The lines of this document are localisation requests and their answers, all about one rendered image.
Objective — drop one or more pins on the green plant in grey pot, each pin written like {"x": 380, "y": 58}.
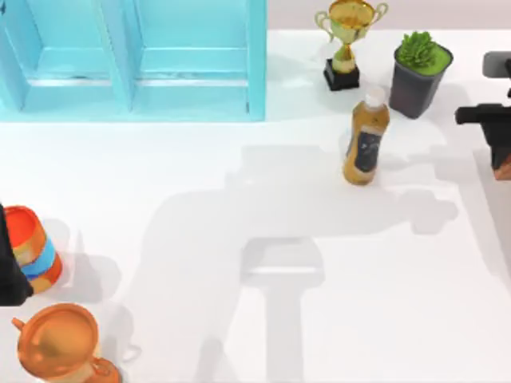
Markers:
{"x": 415, "y": 85}

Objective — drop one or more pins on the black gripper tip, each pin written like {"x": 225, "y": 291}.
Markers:
{"x": 10, "y": 271}

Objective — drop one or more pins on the amber bottle with white cap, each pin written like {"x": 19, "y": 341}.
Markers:
{"x": 365, "y": 151}

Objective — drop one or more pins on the gold trophy with black base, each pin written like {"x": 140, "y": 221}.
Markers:
{"x": 350, "y": 24}

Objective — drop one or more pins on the orange and blue can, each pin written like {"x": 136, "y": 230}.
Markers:
{"x": 38, "y": 255}

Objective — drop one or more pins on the brown block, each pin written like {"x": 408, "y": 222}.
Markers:
{"x": 504, "y": 172}

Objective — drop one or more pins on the grey rounded box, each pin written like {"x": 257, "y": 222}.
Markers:
{"x": 495, "y": 64}

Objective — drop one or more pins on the copper trophy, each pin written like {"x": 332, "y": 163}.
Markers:
{"x": 56, "y": 343}

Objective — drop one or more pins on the light blue rack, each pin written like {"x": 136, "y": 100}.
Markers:
{"x": 191, "y": 60}

